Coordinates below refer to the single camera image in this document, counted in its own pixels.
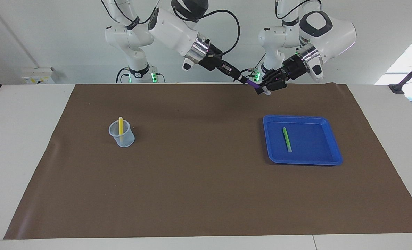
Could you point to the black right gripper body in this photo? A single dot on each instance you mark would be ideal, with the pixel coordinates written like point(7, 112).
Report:
point(213, 59)

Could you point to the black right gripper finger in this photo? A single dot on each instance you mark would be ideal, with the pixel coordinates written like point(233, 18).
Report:
point(230, 68)
point(241, 78)

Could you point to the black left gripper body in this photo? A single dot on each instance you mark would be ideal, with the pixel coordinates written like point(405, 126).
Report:
point(294, 67)

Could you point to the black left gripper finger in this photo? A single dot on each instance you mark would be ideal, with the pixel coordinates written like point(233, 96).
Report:
point(272, 88)
point(275, 76)

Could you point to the purple marker pen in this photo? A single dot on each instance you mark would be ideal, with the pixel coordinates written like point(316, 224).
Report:
point(253, 83)

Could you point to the green marker pen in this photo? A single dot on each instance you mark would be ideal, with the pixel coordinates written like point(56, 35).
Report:
point(287, 139)

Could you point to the yellow marker pen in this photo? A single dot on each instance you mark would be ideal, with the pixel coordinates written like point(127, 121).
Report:
point(121, 125)

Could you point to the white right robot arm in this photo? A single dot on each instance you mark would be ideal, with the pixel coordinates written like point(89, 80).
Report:
point(171, 29)

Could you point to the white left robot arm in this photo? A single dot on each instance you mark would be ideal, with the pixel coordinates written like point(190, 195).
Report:
point(331, 31)

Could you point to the blue plastic tray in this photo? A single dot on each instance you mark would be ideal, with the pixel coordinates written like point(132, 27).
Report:
point(313, 142)

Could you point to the brown table mat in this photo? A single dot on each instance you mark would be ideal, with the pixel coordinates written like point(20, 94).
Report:
point(206, 173)

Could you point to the clear plastic cup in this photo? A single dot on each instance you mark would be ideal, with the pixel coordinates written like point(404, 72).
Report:
point(128, 140)

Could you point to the black camera stand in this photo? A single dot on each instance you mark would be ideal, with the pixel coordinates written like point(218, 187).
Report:
point(397, 88)

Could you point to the white wall socket box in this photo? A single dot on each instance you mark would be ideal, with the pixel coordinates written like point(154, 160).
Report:
point(35, 74)

